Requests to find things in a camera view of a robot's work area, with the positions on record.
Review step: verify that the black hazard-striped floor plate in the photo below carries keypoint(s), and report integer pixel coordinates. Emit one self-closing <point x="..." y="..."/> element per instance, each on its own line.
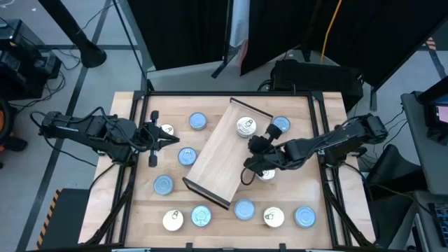
<point x="66" y="220"/>

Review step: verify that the black keyboard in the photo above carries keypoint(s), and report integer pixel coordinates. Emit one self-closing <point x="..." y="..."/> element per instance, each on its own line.
<point x="440" y="220"/>

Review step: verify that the red label white tuna can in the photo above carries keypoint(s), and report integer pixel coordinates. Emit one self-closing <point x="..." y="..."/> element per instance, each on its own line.
<point x="201" y="216"/>

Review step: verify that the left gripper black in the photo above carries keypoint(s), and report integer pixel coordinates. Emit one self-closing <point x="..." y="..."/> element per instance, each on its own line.
<point x="150" y="138"/>

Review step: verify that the black equipment rack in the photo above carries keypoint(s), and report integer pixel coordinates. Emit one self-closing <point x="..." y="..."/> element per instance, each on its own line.
<point x="21" y="70"/>

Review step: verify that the Bumble Bee light tuna can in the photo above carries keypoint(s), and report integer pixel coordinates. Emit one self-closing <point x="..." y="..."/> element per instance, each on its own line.
<point x="244" y="209"/>
<point x="163" y="185"/>
<point x="305" y="217"/>
<point x="198" y="121"/>

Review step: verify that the white-lid can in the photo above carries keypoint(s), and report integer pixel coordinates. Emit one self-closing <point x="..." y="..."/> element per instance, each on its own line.
<point x="173" y="221"/>

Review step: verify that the black curtain panel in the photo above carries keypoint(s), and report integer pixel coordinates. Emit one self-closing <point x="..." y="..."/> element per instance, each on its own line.
<point x="175" y="31"/>
<point x="378" y="35"/>

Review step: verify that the black aluminium rig frame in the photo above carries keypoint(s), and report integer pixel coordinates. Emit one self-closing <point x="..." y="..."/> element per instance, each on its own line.
<point x="227" y="93"/>

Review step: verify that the black equipment case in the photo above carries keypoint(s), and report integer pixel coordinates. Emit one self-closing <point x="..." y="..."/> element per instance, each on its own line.
<point x="315" y="80"/>

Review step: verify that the wooden shelf black metal legs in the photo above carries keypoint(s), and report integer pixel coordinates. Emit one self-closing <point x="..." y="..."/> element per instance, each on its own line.
<point x="217" y="161"/>

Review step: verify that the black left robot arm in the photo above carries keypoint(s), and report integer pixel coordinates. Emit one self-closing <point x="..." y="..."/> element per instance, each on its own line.
<point x="105" y="131"/>

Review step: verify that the white tarp strip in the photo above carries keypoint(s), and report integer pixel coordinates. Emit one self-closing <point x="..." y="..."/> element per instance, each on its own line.
<point x="239" y="21"/>

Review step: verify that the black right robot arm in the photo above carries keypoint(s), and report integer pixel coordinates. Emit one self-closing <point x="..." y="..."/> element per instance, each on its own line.
<point x="332" y="141"/>

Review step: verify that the orange black machine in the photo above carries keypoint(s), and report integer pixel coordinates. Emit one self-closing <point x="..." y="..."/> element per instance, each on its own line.
<point x="7" y="140"/>

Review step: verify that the black chair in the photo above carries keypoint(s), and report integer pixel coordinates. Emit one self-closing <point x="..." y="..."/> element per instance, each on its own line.
<point x="392" y="171"/>

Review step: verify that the grey desk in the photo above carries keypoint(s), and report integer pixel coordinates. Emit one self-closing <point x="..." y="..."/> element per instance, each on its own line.
<point x="434" y="168"/>

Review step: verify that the black curtain stand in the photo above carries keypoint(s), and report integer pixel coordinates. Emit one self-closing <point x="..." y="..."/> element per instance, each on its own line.
<point x="307" y="52"/>
<point x="220" y="68"/>
<point x="373" y="99"/>

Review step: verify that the teal skipjack tuna can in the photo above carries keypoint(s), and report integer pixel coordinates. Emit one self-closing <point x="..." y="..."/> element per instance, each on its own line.
<point x="187" y="156"/>

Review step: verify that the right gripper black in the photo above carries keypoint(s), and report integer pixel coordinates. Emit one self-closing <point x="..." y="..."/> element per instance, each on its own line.
<point x="260" y="145"/>

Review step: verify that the black monitor pink screen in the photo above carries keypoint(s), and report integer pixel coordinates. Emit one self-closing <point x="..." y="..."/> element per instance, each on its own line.
<point x="441" y="113"/>

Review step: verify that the black pole with round base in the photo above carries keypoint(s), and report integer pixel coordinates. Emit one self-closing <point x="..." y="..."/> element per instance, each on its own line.
<point x="91" y="56"/>

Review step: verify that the red-sided silver-lid tuna can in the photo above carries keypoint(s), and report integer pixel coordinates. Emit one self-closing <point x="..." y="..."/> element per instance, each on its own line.
<point x="284" y="123"/>

